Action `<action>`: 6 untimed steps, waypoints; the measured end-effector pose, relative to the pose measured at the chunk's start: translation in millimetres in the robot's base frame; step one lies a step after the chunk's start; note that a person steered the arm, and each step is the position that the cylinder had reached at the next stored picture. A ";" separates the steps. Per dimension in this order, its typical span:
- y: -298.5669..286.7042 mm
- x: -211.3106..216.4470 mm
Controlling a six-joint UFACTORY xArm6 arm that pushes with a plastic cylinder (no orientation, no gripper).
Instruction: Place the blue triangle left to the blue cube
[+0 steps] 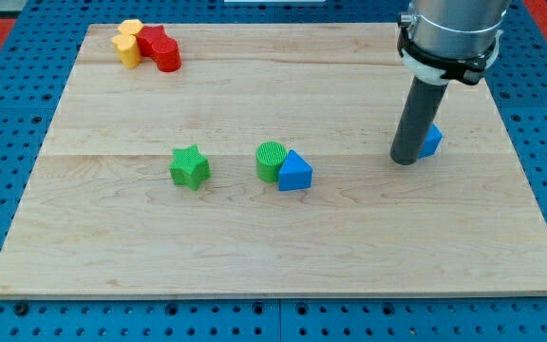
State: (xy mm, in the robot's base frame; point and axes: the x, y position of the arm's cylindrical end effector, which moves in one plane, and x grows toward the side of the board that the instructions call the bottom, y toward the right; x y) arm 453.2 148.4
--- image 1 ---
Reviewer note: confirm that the blue triangle block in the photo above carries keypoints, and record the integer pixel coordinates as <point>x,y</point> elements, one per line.
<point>295,173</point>

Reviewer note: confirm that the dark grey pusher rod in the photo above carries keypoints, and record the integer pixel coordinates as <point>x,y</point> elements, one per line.
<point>421,107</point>

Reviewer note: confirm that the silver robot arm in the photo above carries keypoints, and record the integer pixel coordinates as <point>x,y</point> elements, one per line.
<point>445,40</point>

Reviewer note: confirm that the red cylinder block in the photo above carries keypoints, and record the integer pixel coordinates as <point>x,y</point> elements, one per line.
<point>166,54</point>

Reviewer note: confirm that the green star block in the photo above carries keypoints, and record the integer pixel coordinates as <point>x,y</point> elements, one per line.
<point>189,167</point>

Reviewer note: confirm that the yellow heart block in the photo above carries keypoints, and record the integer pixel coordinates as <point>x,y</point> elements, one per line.
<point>127,50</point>

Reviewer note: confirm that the green cylinder block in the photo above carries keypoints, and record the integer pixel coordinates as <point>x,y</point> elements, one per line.
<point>269,159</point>

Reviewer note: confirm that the blue cube block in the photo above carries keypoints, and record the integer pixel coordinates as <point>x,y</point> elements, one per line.
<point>431,142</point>

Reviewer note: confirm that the light wooden board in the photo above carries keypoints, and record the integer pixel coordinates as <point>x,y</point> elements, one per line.
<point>101,218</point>

